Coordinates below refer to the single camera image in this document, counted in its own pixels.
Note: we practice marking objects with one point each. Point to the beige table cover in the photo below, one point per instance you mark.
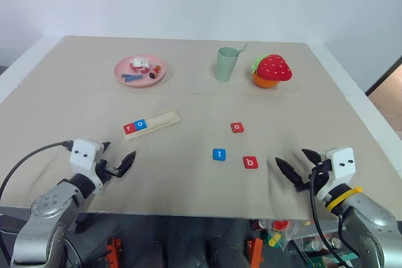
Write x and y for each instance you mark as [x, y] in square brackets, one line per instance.
[188, 180]

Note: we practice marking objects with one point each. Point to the green circuit board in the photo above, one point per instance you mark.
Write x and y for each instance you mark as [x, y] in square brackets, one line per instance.
[329, 261]

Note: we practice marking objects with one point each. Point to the blue letter tile o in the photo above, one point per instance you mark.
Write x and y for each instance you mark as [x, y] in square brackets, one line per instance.
[140, 124]

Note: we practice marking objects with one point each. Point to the red plush strawberry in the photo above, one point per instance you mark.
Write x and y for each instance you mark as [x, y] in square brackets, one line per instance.
[274, 67]

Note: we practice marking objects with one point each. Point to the dark rounded shape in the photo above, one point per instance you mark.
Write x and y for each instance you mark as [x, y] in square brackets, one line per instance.
[227, 243]

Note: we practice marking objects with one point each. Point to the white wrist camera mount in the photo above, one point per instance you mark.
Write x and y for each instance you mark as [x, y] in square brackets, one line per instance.
[342, 162]
[82, 155]

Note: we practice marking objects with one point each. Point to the small dark toy piece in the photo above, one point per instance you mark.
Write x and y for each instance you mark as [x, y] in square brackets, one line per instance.
[153, 75]

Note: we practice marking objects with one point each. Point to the red letter tile b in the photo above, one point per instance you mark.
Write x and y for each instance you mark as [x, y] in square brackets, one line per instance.
[250, 162]

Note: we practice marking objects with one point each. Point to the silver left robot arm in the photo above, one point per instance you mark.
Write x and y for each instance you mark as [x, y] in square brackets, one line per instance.
[47, 205]

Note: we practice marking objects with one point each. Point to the orange clamp tool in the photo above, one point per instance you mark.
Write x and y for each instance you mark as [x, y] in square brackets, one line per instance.
[113, 246]
[255, 252]

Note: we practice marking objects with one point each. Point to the blue letter tile t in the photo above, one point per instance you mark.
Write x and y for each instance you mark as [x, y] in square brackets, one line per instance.
[219, 154]

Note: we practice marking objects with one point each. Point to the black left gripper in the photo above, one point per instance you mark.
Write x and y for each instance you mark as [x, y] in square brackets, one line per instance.
[102, 167]

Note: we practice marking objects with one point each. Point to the black slanted wall strip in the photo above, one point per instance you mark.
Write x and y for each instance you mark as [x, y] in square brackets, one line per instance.
[384, 76]

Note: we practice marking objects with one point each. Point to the cream letter tile tray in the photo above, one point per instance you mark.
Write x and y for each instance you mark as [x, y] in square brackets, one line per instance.
[163, 119]

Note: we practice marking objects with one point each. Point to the small orange toy piece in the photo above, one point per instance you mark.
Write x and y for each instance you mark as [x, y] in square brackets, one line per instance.
[157, 68]

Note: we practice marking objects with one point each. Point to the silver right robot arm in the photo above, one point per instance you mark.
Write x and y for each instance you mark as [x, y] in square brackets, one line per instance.
[370, 217]

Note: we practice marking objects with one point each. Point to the yellow zip tie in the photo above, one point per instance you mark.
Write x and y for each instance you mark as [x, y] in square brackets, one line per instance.
[340, 198]

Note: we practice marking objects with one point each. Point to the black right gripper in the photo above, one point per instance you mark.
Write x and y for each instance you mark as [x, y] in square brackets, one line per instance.
[325, 170]

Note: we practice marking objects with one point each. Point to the red letter tile o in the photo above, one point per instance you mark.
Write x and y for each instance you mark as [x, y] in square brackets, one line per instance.
[237, 127]

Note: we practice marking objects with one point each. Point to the clear plastic bag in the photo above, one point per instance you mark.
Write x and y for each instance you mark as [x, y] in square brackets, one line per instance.
[292, 235]

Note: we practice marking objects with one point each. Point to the pink round plate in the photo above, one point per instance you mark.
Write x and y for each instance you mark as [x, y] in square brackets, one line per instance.
[138, 83]

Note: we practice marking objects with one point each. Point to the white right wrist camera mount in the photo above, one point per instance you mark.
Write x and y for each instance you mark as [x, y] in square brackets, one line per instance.
[342, 162]

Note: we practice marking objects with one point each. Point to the small yellow object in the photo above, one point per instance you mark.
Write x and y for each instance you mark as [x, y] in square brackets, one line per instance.
[274, 239]

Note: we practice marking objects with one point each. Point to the small red object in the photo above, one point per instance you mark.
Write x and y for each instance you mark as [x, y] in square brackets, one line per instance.
[280, 224]

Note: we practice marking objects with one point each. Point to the pale green cup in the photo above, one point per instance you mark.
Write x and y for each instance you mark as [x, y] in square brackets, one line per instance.
[225, 67]

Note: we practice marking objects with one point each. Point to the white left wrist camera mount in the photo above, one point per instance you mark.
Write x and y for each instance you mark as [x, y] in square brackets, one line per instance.
[82, 155]

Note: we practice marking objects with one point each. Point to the white and red small toy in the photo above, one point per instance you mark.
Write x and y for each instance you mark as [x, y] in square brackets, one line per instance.
[140, 63]

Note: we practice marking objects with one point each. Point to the blue ridged toy piece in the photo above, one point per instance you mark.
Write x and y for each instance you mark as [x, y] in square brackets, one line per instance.
[132, 78]

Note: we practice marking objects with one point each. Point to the orange toy fruit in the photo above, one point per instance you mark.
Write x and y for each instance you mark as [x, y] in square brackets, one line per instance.
[265, 82]

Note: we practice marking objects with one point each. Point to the red letter tile r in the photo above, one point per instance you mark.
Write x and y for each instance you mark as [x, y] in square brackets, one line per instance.
[129, 128]

